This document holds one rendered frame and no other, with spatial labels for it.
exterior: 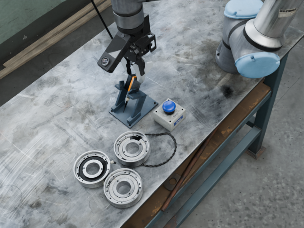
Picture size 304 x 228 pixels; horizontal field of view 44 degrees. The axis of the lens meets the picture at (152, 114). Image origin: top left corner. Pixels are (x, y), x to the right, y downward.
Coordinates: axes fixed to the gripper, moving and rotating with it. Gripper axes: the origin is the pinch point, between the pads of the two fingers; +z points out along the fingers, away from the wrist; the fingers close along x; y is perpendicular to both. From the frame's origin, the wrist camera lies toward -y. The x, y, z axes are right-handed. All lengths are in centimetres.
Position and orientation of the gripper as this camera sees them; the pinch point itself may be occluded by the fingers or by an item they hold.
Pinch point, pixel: (133, 77)
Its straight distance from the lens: 111.5
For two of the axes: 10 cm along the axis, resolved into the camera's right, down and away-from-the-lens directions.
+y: 6.9, -6.2, 3.7
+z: 0.8, 5.8, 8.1
